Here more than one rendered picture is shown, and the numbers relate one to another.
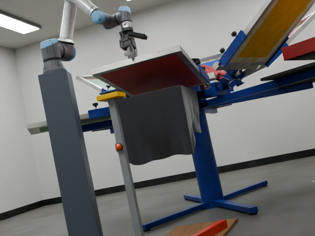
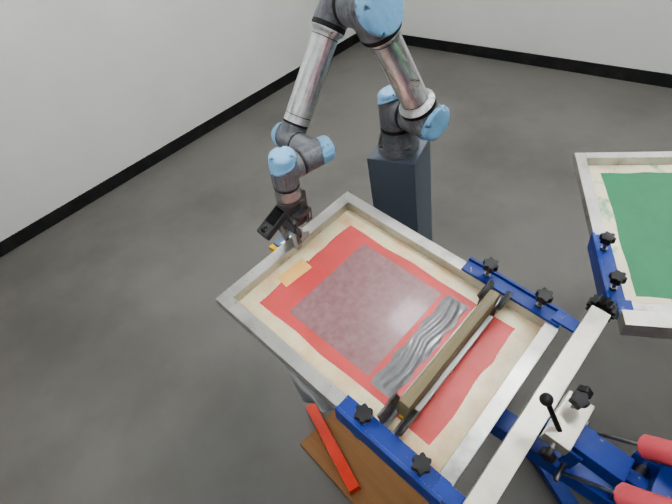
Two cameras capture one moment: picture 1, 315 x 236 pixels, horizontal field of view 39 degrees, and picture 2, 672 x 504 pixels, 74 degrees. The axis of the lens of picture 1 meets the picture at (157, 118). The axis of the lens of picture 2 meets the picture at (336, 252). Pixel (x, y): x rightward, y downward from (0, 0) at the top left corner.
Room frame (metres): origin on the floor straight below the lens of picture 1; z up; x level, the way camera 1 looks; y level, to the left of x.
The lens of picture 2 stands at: (3.37, -0.72, 2.11)
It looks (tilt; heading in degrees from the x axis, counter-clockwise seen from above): 44 degrees down; 126
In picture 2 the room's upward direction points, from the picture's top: 13 degrees counter-clockwise
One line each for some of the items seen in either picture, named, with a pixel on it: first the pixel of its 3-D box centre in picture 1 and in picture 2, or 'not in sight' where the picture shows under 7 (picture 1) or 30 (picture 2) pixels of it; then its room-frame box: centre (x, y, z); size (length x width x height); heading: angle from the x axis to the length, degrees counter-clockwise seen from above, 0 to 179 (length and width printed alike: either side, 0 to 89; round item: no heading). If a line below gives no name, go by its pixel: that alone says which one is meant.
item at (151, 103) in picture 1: (152, 127); not in sight; (2.70, 0.04, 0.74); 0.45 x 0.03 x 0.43; 74
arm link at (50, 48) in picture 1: (50, 49); (396, 106); (2.80, 0.59, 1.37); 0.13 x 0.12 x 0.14; 154
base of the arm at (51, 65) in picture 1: (53, 67); (397, 135); (2.80, 0.59, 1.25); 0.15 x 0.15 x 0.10
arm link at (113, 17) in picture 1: (110, 21); (310, 152); (2.71, 0.16, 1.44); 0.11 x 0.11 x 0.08; 64
